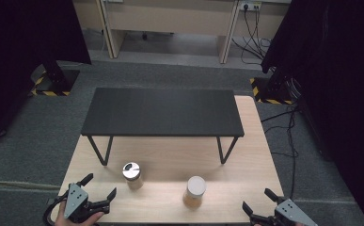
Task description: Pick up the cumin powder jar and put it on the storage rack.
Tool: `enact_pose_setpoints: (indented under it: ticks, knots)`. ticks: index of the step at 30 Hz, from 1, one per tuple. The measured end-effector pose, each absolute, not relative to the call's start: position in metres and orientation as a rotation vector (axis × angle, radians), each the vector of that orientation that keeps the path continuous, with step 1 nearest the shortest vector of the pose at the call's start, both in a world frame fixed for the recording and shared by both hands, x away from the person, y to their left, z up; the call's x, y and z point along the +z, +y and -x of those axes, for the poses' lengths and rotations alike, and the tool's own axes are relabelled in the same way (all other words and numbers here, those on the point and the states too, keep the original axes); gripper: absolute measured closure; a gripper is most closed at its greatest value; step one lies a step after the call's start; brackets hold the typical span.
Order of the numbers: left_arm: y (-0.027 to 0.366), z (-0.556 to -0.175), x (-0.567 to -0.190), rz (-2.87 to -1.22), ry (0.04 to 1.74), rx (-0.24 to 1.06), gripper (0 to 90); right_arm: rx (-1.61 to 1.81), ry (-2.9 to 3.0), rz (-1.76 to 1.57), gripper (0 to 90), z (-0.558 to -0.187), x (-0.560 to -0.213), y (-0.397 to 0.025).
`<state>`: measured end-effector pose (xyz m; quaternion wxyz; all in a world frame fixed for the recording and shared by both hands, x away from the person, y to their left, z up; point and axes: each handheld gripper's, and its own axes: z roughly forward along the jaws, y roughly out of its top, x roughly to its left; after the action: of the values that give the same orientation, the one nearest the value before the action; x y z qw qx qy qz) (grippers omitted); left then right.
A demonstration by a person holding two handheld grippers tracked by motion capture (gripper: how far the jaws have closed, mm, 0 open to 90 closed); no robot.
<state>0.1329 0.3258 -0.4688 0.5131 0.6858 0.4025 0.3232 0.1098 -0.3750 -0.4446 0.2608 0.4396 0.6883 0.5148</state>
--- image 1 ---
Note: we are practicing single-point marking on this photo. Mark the wall power socket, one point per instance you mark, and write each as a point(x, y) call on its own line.
point(250, 5)

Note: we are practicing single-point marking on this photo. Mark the silver-lid glass spice jar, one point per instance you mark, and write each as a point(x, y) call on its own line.
point(132, 174)

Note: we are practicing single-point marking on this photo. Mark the black curtain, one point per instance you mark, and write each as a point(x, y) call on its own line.
point(19, 47)
point(342, 94)

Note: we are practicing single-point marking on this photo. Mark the stand base with striped tape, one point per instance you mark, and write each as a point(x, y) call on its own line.
point(55, 83)
point(272, 89)

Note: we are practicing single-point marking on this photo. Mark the black metal shelf rack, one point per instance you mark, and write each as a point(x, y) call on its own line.
point(162, 111)

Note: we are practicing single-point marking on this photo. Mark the person's left hand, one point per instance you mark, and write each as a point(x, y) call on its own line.
point(60, 221)

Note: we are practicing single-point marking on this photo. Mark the beige wooden desk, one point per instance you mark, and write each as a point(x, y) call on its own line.
point(170, 19)

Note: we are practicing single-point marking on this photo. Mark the white-lid amber jar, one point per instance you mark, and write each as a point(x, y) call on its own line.
point(195, 190)

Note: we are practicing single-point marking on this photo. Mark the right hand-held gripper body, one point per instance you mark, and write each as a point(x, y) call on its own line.
point(291, 216)

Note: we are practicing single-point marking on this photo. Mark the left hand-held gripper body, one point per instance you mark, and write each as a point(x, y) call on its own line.
point(76, 201)

